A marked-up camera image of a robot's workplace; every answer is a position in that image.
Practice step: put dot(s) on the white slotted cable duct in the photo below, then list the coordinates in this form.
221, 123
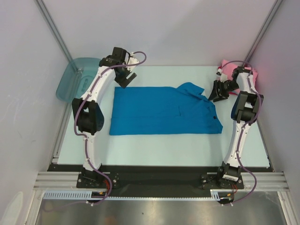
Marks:
96, 196

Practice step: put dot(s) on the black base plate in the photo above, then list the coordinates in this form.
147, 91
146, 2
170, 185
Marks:
162, 181

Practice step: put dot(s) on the right aluminium frame post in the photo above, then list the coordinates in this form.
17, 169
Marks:
263, 30

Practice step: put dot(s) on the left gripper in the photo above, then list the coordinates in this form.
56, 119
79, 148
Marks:
123, 81

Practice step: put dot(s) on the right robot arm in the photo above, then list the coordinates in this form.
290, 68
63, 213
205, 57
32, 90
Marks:
244, 113

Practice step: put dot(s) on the blue t-shirt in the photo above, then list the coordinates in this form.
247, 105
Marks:
163, 111

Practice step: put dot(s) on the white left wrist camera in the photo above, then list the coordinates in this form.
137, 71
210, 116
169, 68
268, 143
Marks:
132, 62

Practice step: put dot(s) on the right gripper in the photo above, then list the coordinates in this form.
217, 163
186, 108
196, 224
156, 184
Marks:
220, 88

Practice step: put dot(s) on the left aluminium frame post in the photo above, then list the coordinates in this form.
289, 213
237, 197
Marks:
53, 28

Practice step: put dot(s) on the aluminium front rail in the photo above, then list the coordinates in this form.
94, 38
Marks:
266, 181

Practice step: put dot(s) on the aluminium frame post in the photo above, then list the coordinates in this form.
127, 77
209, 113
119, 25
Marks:
263, 30
53, 28

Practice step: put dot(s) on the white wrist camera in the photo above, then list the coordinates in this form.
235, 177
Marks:
221, 76
132, 62

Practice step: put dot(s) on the pink folded t-shirt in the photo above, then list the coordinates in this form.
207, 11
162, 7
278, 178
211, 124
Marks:
229, 68

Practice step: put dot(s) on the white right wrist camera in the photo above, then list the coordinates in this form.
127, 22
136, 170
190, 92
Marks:
221, 76

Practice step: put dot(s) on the teal translucent plastic bin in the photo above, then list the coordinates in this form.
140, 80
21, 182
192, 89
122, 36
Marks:
76, 79

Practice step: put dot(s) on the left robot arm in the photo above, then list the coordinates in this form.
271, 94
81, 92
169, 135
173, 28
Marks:
88, 118

